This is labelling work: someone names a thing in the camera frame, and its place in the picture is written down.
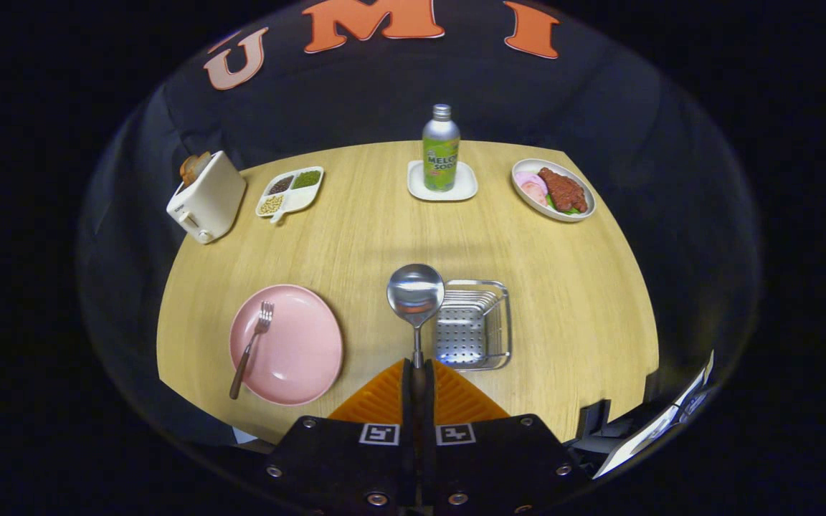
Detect pink round plate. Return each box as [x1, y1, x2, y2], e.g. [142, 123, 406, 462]
[229, 285, 344, 407]

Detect white square coaster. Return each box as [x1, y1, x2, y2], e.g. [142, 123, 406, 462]
[407, 160, 479, 203]

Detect metal spoon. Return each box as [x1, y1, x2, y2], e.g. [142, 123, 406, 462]
[386, 263, 447, 373]

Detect white oval plate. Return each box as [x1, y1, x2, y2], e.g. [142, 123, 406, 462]
[511, 158, 597, 224]

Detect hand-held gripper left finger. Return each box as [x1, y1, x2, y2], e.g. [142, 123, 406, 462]
[259, 358, 419, 516]

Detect red-brown meat piece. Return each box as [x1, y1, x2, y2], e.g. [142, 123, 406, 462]
[537, 167, 589, 214]

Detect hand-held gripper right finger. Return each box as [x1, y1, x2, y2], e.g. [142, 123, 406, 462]
[419, 358, 593, 516]

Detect white toaster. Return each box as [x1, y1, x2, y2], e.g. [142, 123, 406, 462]
[166, 150, 247, 245]

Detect metal fork brown handle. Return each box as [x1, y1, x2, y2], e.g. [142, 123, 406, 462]
[229, 301, 275, 401]

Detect white divided dish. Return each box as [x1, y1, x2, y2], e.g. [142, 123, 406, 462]
[255, 166, 326, 225]

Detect metal wire drain basket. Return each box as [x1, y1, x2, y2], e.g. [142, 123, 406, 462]
[430, 279, 513, 372]

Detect brown toast slices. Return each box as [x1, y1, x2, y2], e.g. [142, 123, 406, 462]
[179, 151, 212, 188]

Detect green label soda bottle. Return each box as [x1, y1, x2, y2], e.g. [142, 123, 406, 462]
[422, 104, 462, 193]

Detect pink ham slices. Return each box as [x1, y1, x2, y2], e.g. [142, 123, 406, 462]
[514, 171, 550, 208]

